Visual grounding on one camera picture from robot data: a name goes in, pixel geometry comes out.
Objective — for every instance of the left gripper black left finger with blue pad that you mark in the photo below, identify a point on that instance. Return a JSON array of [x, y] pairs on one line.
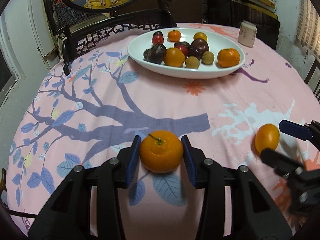
[[86, 205]]

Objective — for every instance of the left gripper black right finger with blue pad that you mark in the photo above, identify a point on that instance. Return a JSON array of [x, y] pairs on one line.
[[235, 204]]

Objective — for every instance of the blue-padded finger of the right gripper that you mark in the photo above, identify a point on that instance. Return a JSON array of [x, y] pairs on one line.
[[308, 132]]

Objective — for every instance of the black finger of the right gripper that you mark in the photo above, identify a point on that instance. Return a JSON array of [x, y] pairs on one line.
[[303, 184]]

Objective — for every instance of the orange kumquat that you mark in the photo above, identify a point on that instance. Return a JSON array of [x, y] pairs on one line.
[[267, 136]]

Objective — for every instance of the large orange mandarin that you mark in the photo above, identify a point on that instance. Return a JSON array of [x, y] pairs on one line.
[[228, 57]]

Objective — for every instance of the orange mandarin with stem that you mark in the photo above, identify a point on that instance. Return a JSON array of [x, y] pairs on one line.
[[161, 151]]

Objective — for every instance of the brown longan fruit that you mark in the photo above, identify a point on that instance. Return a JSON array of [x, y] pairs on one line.
[[208, 58], [192, 62]]

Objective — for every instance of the dark red plum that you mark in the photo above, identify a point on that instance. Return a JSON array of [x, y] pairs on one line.
[[200, 44]]

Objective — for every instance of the orange round fruit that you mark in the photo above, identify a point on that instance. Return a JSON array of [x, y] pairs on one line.
[[174, 58]]

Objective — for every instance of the dark purple fruit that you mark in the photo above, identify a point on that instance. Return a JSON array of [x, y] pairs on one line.
[[155, 54]]

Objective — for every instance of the wooden chair at right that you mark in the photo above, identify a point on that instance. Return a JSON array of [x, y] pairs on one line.
[[312, 79]]

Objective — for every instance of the pink tree-print tablecloth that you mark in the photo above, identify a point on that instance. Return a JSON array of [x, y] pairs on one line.
[[87, 117]]

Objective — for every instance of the white paper cup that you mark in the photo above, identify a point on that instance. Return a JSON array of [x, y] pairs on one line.
[[247, 34]]

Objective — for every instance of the white oval plate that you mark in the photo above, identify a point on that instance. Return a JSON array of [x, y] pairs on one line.
[[216, 43]]

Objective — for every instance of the yellow kumquat on plate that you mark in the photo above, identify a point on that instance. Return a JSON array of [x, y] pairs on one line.
[[200, 35]]

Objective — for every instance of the small mandarin on plate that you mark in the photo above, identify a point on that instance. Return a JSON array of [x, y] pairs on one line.
[[174, 36]]

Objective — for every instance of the red cherry tomato on plate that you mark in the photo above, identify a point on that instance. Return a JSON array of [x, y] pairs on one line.
[[157, 39]]

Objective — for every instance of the dark carved wooden chair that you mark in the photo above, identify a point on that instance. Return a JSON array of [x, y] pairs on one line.
[[79, 42]]

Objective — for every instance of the dark cherry behind tomato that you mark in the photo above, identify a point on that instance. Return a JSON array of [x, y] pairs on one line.
[[158, 33]]

